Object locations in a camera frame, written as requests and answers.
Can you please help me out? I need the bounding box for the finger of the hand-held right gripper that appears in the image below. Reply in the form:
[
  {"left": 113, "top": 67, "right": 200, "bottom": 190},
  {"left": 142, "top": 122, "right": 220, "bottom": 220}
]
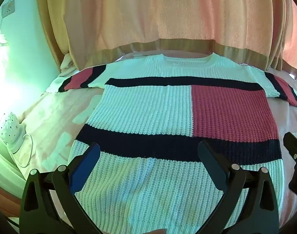
[{"left": 283, "top": 132, "right": 297, "bottom": 198}]

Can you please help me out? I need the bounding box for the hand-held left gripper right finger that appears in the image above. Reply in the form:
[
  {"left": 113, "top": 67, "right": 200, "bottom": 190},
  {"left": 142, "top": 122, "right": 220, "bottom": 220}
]
[{"left": 197, "top": 140, "right": 281, "bottom": 234}]

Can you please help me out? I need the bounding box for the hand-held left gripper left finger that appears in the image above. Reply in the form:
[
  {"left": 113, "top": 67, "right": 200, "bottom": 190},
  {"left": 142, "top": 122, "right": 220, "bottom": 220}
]
[{"left": 19, "top": 142, "right": 102, "bottom": 234}]

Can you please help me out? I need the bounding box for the colour-block knit sweater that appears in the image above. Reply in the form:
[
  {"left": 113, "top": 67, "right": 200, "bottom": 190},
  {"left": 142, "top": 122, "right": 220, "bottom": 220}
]
[{"left": 45, "top": 52, "right": 297, "bottom": 234}]

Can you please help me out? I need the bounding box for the pink printed bed sheet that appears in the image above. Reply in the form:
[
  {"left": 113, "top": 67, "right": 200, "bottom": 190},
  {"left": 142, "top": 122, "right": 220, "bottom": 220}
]
[{"left": 17, "top": 52, "right": 297, "bottom": 234}]

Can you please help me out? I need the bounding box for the bedside table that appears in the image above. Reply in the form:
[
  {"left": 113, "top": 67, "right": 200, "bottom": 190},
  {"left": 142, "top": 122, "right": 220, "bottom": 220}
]
[{"left": 0, "top": 127, "right": 26, "bottom": 216}]

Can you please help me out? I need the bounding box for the white pillow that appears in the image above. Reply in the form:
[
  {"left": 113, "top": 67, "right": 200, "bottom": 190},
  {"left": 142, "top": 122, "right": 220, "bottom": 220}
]
[{"left": 59, "top": 54, "right": 77, "bottom": 75}]

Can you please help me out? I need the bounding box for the pink curtain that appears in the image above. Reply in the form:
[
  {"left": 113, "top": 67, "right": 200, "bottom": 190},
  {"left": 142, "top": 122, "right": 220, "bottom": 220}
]
[{"left": 36, "top": 0, "right": 297, "bottom": 78}]

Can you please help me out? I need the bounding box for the white lamp cable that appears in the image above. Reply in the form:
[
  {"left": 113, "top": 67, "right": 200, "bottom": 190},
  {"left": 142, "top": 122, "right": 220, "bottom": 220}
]
[{"left": 16, "top": 134, "right": 35, "bottom": 168}]

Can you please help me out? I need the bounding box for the black cable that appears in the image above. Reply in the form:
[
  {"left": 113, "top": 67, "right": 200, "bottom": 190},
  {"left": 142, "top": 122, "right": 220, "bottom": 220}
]
[{"left": 6, "top": 217, "right": 22, "bottom": 228}]

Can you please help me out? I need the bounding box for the wall socket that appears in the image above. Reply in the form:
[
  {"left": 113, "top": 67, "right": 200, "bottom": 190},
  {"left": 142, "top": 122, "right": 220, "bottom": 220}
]
[{"left": 2, "top": 0, "right": 15, "bottom": 19}]

